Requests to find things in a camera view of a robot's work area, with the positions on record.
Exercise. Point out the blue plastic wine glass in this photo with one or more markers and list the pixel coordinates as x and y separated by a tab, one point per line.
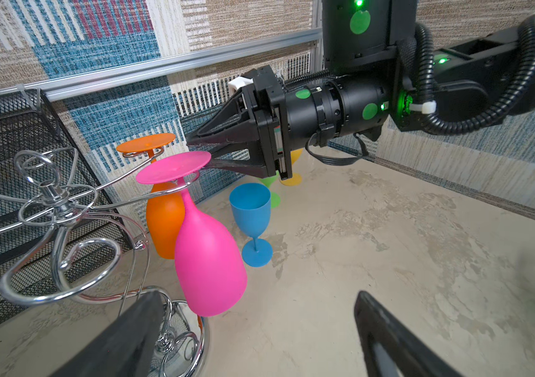
251	207

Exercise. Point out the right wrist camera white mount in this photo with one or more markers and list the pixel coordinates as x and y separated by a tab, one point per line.
237	83

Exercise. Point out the orange plastic wine glass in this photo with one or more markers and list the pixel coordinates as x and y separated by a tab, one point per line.
164	214

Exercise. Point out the green plastic wine glass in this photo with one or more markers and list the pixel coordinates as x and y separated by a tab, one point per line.
268	182

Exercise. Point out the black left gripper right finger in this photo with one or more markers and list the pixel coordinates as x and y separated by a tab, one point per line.
389	348

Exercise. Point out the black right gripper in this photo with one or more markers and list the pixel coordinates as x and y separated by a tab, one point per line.
257	115

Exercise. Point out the black wire shelf rack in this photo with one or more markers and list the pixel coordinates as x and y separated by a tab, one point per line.
28	121

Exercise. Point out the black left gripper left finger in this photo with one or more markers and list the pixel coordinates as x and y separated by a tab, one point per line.
125	348

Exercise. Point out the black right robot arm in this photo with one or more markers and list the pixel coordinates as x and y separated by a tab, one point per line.
379	63

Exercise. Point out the chrome wire wine glass rack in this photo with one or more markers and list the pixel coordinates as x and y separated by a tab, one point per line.
61	206

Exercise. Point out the pink plastic wine glass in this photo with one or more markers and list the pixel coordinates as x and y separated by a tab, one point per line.
208	263

